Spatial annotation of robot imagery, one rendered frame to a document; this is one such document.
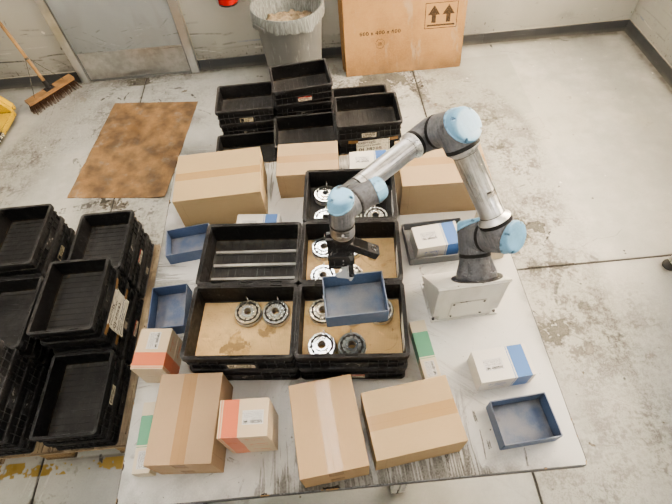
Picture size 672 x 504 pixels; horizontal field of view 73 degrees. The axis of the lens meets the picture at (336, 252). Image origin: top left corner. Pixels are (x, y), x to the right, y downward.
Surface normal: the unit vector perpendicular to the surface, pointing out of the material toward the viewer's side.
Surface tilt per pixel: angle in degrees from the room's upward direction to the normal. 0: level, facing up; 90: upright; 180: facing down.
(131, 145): 0
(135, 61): 90
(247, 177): 0
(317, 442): 0
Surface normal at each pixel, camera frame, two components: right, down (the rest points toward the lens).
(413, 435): -0.05, -0.57
